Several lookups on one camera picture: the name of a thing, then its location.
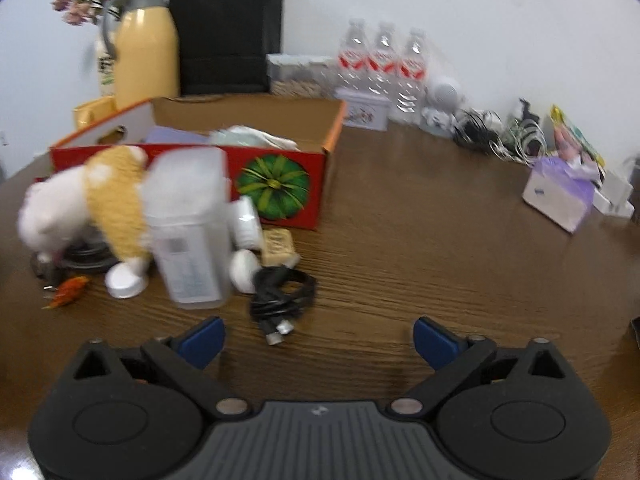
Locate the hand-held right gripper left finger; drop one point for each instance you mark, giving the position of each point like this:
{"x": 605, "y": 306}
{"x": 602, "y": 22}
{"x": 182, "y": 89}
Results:
{"x": 205, "y": 342}

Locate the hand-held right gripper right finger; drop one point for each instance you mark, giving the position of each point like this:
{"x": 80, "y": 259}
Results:
{"x": 432, "y": 342}

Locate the white round jar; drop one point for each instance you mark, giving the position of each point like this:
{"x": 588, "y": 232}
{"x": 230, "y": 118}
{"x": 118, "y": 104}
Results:
{"x": 245, "y": 225}
{"x": 242, "y": 270}

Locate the clear plastic container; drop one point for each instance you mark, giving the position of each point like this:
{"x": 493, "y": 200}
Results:
{"x": 190, "y": 250}

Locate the beige snack bar packet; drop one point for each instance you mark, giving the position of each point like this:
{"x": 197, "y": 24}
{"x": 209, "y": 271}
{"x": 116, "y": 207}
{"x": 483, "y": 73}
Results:
{"x": 277, "y": 245}

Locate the white and yellow plush toy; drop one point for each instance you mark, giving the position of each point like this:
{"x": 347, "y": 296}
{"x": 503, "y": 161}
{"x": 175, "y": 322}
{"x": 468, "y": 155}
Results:
{"x": 115, "y": 200}

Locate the cardboard box with pumpkin print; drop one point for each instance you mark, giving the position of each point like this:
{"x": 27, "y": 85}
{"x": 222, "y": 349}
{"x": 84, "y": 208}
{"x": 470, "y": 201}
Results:
{"x": 280, "y": 120}

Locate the white round cap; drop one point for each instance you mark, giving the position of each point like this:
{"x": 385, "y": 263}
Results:
{"x": 124, "y": 282}

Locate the small orange object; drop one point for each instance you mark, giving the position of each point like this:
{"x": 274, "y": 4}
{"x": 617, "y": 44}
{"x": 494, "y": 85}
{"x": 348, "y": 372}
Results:
{"x": 70, "y": 290}

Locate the purple and white tissue pack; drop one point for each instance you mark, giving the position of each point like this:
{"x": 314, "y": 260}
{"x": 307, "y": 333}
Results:
{"x": 555, "y": 200}

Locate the dark object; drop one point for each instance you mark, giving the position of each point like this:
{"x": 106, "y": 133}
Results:
{"x": 635, "y": 334}

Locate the purple cloth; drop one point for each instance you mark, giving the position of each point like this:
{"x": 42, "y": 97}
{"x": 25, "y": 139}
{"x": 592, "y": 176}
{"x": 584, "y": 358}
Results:
{"x": 175, "y": 136}

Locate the light green cloth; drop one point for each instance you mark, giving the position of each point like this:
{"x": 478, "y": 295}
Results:
{"x": 250, "y": 137}

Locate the white charger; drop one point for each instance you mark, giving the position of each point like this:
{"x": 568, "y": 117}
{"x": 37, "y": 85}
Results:
{"x": 494, "y": 121}

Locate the white printed tin box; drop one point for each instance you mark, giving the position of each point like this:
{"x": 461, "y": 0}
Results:
{"x": 362, "y": 110}

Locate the colourful snack packet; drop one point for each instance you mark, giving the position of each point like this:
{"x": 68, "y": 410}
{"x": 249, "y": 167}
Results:
{"x": 570, "y": 140}

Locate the white robot speaker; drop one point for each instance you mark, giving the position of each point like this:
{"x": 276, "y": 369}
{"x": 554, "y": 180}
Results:
{"x": 442, "y": 95}

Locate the yellow mug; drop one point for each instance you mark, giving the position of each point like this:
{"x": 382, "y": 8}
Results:
{"x": 92, "y": 110}

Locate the clear water bottle red label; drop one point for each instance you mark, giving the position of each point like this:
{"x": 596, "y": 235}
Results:
{"x": 382, "y": 65}
{"x": 352, "y": 60}
{"x": 412, "y": 80}

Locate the clear seed food container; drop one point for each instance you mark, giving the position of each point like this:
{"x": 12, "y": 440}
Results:
{"x": 300, "y": 85}

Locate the white drink carton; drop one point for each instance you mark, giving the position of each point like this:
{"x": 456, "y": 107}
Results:
{"x": 105, "y": 70}

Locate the yellow thermos jug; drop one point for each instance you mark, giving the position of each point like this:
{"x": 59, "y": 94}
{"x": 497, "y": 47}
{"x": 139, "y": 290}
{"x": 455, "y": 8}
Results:
{"x": 145, "y": 55}

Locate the black paper bag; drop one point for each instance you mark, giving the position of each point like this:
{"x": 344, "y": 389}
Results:
{"x": 225, "y": 35}

